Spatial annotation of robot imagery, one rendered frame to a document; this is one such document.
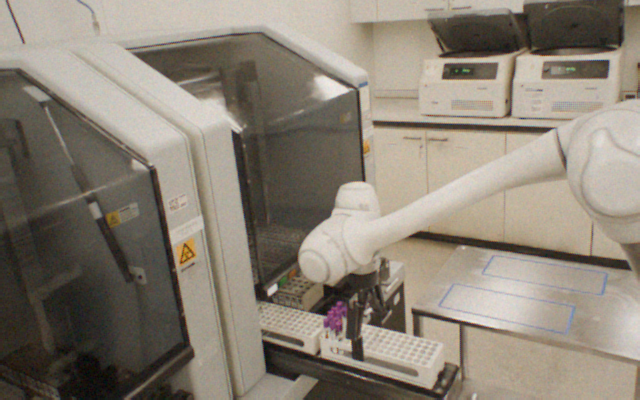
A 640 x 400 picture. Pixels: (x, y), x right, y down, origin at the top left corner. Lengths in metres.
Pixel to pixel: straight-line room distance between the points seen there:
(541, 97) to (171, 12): 2.07
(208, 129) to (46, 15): 1.22
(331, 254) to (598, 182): 0.49
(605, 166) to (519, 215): 2.83
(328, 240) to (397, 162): 2.75
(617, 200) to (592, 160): 0.06
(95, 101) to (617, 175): 0.97
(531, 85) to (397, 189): 1.14
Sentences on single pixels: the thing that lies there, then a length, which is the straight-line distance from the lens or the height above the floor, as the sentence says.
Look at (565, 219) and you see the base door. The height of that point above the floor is 0.30.
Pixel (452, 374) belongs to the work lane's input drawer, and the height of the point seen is 0.82.
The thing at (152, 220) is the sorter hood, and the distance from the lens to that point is 1.13.
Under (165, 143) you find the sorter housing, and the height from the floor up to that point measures 1.43.
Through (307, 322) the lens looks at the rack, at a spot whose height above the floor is 0.86.
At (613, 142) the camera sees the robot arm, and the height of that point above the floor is 1.46.
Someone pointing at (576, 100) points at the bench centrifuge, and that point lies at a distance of 3.42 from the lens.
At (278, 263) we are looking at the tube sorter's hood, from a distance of 1.48.
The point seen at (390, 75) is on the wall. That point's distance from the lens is 4.39.
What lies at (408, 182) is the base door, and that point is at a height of 0.44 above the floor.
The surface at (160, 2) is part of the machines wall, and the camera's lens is 2.69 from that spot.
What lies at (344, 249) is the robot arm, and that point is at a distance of 1.08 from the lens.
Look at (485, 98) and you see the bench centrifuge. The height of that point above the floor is 1.03.
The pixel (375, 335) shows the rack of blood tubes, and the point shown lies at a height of 0.87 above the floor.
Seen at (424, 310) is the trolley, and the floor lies 0.82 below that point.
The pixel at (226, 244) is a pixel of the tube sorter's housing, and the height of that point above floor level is 1.16.
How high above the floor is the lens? 1.68
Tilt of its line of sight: 19 degrees down
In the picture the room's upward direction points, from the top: 5 degrees counter-clockwise
